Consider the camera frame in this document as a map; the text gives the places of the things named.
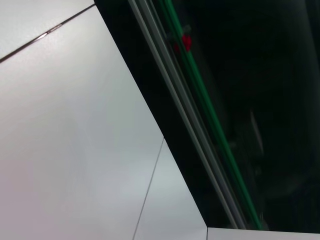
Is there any green ceiling pipe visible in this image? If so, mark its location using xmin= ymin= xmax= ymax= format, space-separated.
xmin=159 ymin=0 xmax=263 ymax=231

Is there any red pipe valve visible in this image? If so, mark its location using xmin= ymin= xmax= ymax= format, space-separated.
xmin=173 ymin=34 xmax=194 ymax=54

